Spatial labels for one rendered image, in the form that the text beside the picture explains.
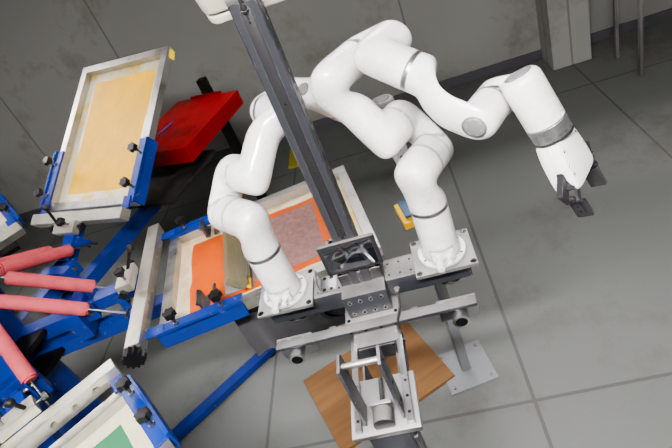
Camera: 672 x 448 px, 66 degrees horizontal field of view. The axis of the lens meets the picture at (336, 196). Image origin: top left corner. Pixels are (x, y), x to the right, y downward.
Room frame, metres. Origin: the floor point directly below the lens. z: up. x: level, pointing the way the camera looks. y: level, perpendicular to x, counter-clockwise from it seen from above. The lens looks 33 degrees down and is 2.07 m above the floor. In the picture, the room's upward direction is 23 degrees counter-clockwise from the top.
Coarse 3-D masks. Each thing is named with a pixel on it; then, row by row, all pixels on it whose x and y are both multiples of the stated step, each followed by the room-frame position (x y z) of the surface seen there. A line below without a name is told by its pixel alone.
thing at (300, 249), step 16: (288, 240) 1.58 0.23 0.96; (304, 240) 1.54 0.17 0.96; (320, 240) 1.50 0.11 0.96; (288, 256) 1.49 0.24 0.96; (304, 256) 1.45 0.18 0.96; (208, 272) 1.59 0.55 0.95; (224, 272) 1.55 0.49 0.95; (192, 288) 1.53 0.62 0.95; (208, 288) 1.50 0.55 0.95; (224, 288) 1.46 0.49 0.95; (192, 304) 1.44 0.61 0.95
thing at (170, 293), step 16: (336, 176) 1.84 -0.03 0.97; (288, 192) 1.85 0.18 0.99; (304, 192) 1.85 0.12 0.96; (352, 192) 1.66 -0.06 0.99; (352, 208) 1.56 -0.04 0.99; (368, 224) 1.43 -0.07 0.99; (176, 240) 1.84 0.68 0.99; (176, 256) 1.72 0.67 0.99; (176, 272) 1.64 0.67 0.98; (320, 272) 1.30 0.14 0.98; (176, 288) 1.56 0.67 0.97; (176, 304) 1.48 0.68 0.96; (256, 304) 1.30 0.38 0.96; (160, 320) 1.39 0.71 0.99
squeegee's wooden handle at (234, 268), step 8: (224, 232) 1.68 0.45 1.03; (224, 240) 1.63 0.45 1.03; (232, 240) 1.63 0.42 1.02; (224, 248) 1.58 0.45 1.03; (232, 248) 1.58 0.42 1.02; (240, 248) 1.59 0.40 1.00; (224, 256) 1.54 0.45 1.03; (232, 256) 1.53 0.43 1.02; (240, 256) 1.54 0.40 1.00; (224, 264) 1.50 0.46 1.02; (232, 264) 1.48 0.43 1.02; (240, 264) 1.49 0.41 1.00; (232, 272) 1.43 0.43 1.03; (240, 272) 1.44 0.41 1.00; (232, 280) 1.39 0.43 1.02; (240, 280) 1.40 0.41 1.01
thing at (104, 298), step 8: (136, 280) 1.59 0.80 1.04; (104, 288) 1.63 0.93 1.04; (112, 288) 1.61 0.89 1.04; (96, 296) 1.60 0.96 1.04; (104, 296) 1.58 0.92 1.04; (112, 296) 1.57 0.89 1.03; (128, 296) 1.57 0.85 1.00; (96, 304) 1.57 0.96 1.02; (104, 304) 1.57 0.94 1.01; (112, 304) 1.57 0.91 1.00
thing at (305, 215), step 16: (288, 208) 1.79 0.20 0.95; (304, 208) 1.74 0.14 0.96; (272, 224) 1.72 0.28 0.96; (288, 224) 1.68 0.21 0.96; (304, 224) 1.64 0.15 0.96; (320, 224) 1.60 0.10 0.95; (208, 240) 1.80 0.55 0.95; (192, 256) 1.73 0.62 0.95; (208, 256) 1.69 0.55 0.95; (192, 272) 1.63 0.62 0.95
